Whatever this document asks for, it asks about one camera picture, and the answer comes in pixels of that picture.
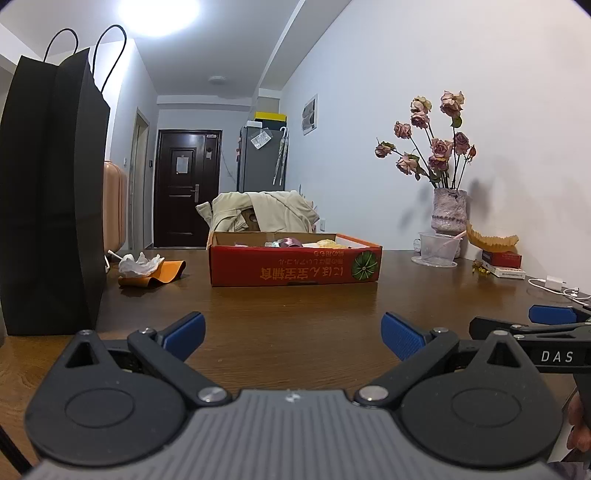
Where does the person's right hand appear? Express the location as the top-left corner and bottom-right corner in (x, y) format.
(566, 394), (591, 454)

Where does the white charger cable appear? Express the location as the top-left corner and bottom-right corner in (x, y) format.
(529, 278), (591, 302)

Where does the pink textured vase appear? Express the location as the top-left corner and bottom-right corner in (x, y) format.
(431, 187), (468, 235)

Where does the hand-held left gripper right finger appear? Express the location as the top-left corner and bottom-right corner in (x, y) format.
(353, 311), (546, 408)

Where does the small red box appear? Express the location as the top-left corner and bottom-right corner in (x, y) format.
(481, 249), (522, 268)

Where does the pink plastic spoon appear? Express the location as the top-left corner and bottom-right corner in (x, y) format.
(436, 231), (467, 252)

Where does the clear plastic cup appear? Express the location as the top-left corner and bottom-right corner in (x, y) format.
(419, 232), (462, 260)

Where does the wall poster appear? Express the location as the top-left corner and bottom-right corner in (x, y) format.
(302, 95), (319, 136)

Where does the dark brown entrance door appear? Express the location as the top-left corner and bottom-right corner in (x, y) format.
(153, 129), (222, 250)

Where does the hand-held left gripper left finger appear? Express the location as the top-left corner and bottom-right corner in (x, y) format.
(44, 311), (232, 409)

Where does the black paper bag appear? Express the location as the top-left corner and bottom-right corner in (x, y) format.
(0, 25), (127, 336)

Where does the clear plastic lid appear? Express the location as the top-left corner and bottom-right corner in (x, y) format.
(412, 255), (459, 268)

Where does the crumpled white tissue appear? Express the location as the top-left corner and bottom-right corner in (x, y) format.
(117, 251), (166, 278)

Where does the bright ceiling light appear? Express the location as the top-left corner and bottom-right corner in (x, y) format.
(119, 0), (201, 40)

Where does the bunch of dried roses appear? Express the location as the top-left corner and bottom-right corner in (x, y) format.
(375, 91), (477, 190)

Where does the yellow wavy paper liner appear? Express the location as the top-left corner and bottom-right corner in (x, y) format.
(466, 220), (520, 252)

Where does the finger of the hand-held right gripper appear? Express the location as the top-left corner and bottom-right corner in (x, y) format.
(468, 316), (533, 345)
(529, 305), (591, 326)

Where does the red cardboard box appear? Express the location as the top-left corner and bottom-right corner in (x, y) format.
(206, 231), (383, 288)

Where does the orange pouch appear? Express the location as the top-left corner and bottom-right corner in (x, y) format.
(119, 260), (187, 288)

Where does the pink suitcase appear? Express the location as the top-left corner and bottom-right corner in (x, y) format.
(102, 160), (127, 252)

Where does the folded clear umbrella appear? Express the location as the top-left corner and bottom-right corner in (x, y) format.
(272, 127), (290, 186)

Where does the grey refrigerator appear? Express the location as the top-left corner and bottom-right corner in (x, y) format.
(237, 126), (289, 193)

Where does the beige coat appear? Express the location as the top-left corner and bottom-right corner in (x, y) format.
(196, 190), (320, 237)

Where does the light wooden door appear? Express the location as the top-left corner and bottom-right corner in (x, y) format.
(129, 107), (151, 250)

